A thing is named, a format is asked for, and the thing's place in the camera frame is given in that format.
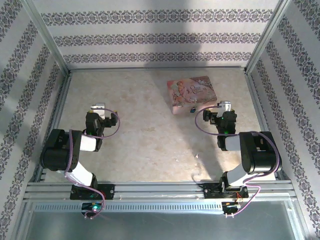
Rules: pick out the pink storybook tin box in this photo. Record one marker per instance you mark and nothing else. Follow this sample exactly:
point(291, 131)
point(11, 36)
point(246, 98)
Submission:
point(192, 92)

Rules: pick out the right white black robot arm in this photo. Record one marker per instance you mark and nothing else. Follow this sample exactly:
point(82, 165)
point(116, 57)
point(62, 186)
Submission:
point(260, 152)

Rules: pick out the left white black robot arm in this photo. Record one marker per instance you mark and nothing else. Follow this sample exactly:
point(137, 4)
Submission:
point(60, 150)

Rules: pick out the grey metal sheet panel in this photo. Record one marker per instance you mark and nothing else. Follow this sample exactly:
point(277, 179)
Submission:
point(160, 226)

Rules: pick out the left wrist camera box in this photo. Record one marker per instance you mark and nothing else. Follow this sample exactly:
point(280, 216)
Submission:
point(98, 108)

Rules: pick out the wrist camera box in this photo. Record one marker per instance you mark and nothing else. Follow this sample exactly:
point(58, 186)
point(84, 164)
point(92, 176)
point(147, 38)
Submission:
point(98, 108)
point(225, 106)

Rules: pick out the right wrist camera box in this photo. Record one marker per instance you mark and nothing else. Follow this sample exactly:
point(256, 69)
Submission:
point(225, 106)

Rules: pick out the aluminium side rail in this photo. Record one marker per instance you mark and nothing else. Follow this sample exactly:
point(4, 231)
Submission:
point(53, 120)
point(265, 120)

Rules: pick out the aluminium rear rail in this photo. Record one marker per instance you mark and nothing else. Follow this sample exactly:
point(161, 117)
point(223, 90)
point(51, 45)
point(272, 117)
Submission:
point(157, 69)

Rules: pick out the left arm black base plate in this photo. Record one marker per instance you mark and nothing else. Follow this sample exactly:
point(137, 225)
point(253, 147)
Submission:
point(110, 191)

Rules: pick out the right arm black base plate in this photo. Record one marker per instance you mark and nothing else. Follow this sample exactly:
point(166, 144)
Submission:
point(212, 191)

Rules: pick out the wide aluminium mounting rail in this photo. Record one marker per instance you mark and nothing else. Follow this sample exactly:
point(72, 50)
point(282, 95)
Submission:
point(160, 191)

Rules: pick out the aluminium corner post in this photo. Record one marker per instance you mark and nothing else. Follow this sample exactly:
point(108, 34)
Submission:
point(267, 35)
point(47, 35)

